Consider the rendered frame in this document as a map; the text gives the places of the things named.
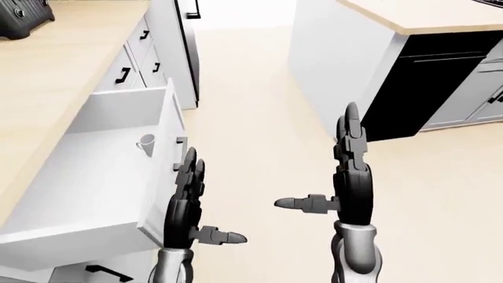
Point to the dark cooktop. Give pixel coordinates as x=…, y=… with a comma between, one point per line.
x=489, y=1

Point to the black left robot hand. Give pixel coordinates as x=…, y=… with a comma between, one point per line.
x=181, y=215

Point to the white mug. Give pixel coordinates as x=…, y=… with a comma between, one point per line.
x=147, y=144

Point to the white drawer front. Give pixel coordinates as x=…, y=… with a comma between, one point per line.
x=135, y=44

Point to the grey cabinet unit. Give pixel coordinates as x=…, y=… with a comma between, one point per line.
x=467, y=97

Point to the white cabinet door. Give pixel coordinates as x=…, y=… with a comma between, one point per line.
x=151, y=76
x=112, y=70

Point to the tall white cabinet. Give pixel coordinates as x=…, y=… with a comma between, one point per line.
x=178, y=44

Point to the open white drawer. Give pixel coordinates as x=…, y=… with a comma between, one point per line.
x=86, y=188

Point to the white cabinet front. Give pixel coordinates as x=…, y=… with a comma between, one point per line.
x=74, y=272

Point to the black toaster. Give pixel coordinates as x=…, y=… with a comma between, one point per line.
x=21, y=16

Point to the white kitchen island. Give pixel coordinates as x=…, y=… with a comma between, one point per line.
x=334, y=59

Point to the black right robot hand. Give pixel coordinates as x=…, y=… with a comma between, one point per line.
x=353, y=191

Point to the black dishwasher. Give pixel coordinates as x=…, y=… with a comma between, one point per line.
x=420, y=85

